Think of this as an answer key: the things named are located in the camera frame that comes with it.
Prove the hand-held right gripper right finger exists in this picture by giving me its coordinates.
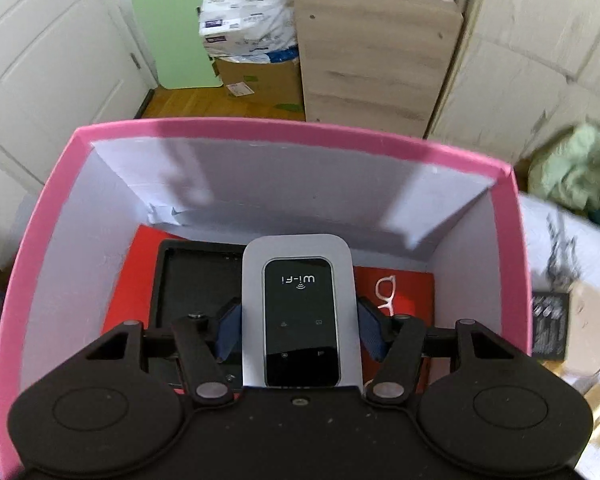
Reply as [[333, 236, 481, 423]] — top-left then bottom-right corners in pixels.
[[356, 296, 519, 407]]

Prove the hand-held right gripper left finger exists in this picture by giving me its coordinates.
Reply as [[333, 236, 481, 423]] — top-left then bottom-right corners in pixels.
[[85, 299, 243, 407]]

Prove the silver pocket wifi router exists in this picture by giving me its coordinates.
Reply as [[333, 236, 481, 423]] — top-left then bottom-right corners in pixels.
[[240, 234, 365, 391]]

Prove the pink storage box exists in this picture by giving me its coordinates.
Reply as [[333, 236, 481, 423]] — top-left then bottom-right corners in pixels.
[[0, 117, 533, 480]]

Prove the black plastic tray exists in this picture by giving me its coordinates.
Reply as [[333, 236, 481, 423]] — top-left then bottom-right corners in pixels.
[[147, 239, 246, 391]]

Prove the red flat box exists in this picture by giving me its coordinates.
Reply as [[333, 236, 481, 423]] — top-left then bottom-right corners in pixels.
[[109, 225, 436, 396]]

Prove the small black box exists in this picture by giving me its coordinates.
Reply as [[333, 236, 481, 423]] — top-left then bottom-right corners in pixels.
[[530, 290, 571, 362]]

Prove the gold and pink case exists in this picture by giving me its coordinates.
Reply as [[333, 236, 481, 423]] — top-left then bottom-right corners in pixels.
[[562, 280, 600, 378]]

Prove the brown cardboard box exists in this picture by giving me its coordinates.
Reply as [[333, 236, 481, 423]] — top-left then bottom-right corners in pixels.
[[212, 56, 305, 121]]

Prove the light green blanket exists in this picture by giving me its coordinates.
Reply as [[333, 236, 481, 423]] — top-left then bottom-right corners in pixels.
[[527, 122, 600, 231]]

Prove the wooden shelf cabinet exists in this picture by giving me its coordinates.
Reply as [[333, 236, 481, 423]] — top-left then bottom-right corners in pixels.
[[275, 0, 465, 137]]

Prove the light green board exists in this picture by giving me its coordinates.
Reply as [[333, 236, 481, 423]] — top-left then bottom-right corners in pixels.
[[131, 0, 223, 90]]

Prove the white plastic-wrapped paper pack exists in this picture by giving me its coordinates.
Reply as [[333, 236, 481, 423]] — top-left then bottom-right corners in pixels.
[[198, 0, 299, 65]]

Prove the light wooden wardrobe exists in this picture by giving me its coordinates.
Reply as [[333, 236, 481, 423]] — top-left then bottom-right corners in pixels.
[[427, 0, 600, 163]]

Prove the white door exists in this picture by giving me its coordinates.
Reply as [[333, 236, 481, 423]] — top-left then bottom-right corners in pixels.
[[0, 0, 157, 201]]

